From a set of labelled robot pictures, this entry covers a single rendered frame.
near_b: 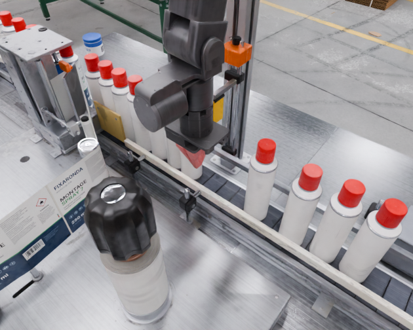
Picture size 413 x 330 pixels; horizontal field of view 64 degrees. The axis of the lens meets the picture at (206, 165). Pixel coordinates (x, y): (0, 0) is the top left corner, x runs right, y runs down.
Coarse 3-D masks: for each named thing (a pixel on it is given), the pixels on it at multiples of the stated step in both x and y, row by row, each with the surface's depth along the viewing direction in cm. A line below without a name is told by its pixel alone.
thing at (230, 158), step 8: (216, 152) 75; (224, 152) 74; (232, 160) 73; (240, 160) 72; (240, 168) 73; (248, 168) 71; (280, 184) 68; (288, 192) 67; (320, 208) 63; (392, 248) 58; (400, 248) 57; (400, 256) 57; (408, 256) 56
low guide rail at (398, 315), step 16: (128, 144) 83; (160, 160) 79; (176, 176) 77; (208, 192) 72; (224, 208) 71; (256, 224) 67; (272, 240) 66; (288, 240) 64; (304, 256) 62; (336, 272) 59; (352, 288) 58; (384, 304) 55; (400, 320) 55
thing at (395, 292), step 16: (144, 160) 84; (208, 176) 80; (192, 192) 77; (224, 192) 77; (240, 192) 77; (240, 208) 74; (272, 208) 74; (240, 224) 72; (272, 224) 71; (304, 240) 68; (336, 256) 65; (320, 272) 63; (384, 272) 63; (368, 288) 61; (384, 288) 61; (400, 288) 61; (368, 304) 59; (400, 304) 59
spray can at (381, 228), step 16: (384, 208) 49; (400, 208) 48; (368, 224) 52; (384, 224) 50; (400, 224) 51; (368, 240) 53; (384, 240) 51; (352, 256) 58; (368, 256) 55; (352, 272) 59; (368, 272) 59
